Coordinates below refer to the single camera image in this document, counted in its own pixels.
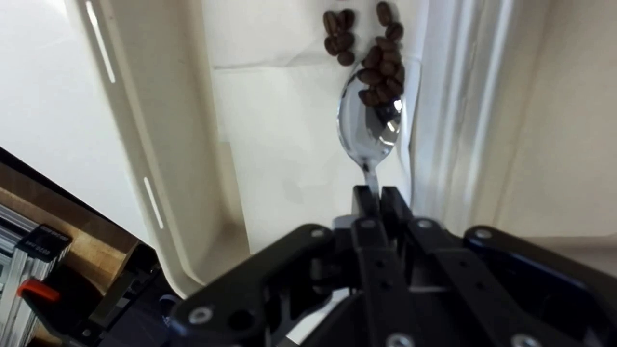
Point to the aluminium frame profile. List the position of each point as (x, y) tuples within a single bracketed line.
[(16, 256)]

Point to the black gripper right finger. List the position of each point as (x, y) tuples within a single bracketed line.
[(449, 281)]

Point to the white napkin liner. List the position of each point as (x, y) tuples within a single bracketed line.
[(276, 127)]

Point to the brown coffee beans pile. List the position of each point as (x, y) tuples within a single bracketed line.
[(386, 63)]

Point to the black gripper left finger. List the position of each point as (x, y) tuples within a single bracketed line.
[(372, 275)]

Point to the wooden cart edge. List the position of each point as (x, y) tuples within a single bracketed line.
[(83, 241)]

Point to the white cutting board tray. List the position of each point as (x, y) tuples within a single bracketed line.
[(174, 140)]

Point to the metal spoon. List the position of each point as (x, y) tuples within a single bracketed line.
[(359, 131)]

